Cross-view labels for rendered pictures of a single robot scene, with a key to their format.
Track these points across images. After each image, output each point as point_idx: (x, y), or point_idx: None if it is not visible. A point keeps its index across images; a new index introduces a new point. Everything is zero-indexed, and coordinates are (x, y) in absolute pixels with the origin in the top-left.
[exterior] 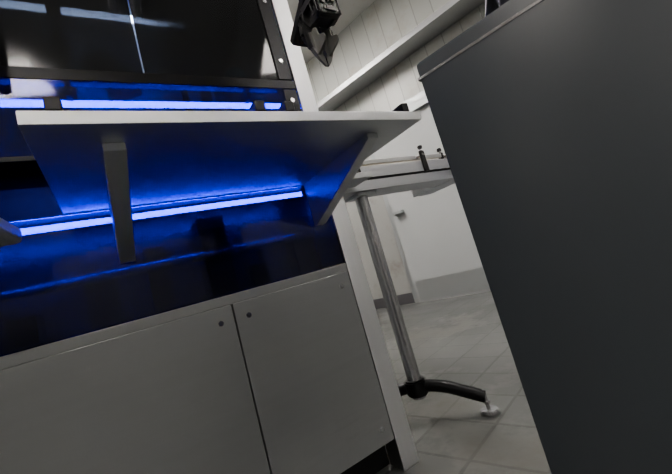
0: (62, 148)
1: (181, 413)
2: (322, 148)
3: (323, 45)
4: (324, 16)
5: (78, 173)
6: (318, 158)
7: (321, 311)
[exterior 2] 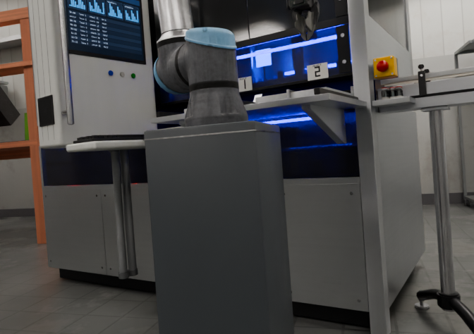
0: (171, 122)
1: None
2: (288, 109)
3: (298, 29)
4: (296, 8)
5: None
6: (301, 109)
7: (330, 206)
